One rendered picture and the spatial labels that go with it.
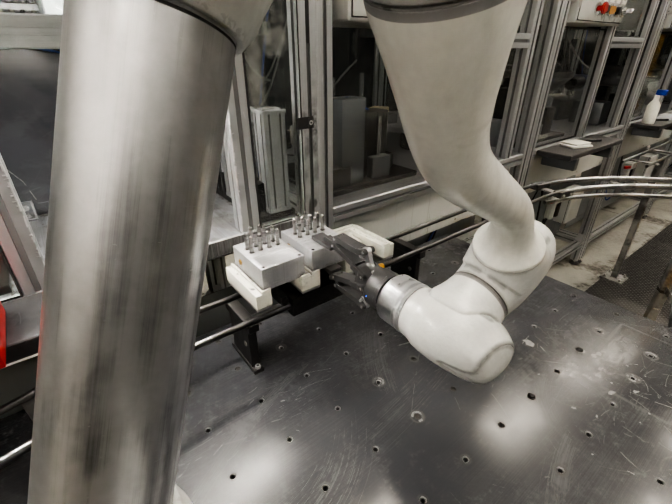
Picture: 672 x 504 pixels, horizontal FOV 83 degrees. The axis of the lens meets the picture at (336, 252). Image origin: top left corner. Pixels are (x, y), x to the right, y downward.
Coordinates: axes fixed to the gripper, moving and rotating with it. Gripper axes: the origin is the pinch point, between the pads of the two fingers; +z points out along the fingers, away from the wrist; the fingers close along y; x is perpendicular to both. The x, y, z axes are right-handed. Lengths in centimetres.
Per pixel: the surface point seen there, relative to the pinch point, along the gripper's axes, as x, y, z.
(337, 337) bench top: -1.1, -22.5, -2.4
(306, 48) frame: -9.6, 38.6, 19.1
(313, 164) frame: -9.9, 13.4, 18.5
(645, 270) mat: -247, -92, -9
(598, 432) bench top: -23, -23, -51
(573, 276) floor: -204, -92, 17
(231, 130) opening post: 10.1, 24.0, 18.1
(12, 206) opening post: 48, 17, 18
